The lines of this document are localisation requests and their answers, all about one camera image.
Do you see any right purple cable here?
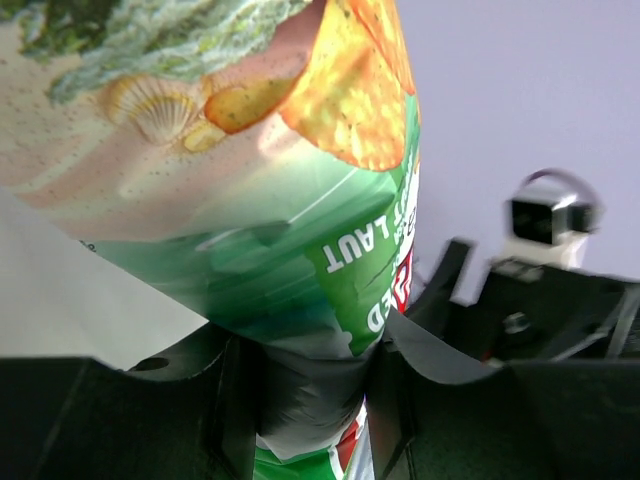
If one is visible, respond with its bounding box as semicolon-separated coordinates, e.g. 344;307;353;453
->
522;167;604;211

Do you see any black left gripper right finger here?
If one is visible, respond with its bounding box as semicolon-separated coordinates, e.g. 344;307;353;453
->
369;313;639;479

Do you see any green Chuba cassava chips bag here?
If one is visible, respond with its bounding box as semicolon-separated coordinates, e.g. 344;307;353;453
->
1;1;421;479

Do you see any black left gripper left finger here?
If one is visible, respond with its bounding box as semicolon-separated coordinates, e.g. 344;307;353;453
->
1;324;260;480

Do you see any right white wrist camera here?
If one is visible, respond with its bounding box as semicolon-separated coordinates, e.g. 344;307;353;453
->
500;183;601;270

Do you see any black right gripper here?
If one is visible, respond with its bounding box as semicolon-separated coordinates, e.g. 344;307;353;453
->
407;238;639;361

